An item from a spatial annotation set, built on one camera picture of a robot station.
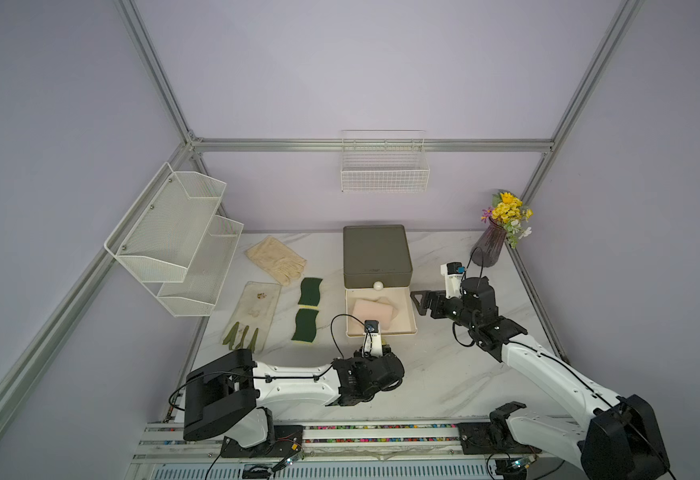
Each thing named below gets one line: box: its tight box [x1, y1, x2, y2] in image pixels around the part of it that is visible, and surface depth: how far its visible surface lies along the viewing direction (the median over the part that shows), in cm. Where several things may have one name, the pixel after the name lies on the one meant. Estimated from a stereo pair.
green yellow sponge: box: [291, 308, 319, 345], surface depth 95 cm
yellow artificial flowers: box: [480, 192, 535, 249], surface depth 94 cm
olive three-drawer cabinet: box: [343, 224, 413, 289], surface depth 87 cm
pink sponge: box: [352, 297, 399, 330], surface depth 87 cm
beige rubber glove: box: [246, 236, 307, 287], surface depth 113 cm
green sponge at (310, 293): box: [298, 278, 323, 309], surface depth 103 cm
